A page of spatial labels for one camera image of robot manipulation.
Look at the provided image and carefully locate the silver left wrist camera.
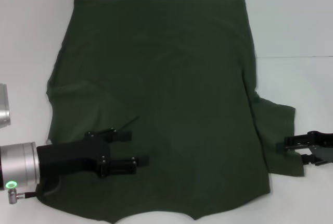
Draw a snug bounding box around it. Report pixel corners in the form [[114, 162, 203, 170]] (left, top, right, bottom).
[[0, 83, 11, 130]]

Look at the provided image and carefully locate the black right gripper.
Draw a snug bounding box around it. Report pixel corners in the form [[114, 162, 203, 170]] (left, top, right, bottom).
[[284, 130, 333, 166]]

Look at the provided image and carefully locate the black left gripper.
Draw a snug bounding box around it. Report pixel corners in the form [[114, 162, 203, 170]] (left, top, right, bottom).
[[36, 128, 150, 181]]

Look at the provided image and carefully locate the left gripper cable with plug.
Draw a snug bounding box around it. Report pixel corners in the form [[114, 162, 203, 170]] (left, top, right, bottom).
[[8, 182, 62, 204]]

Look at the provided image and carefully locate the dark green t-shirt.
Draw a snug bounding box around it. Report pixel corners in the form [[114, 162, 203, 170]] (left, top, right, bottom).
[[35, 0, 305, 222]]

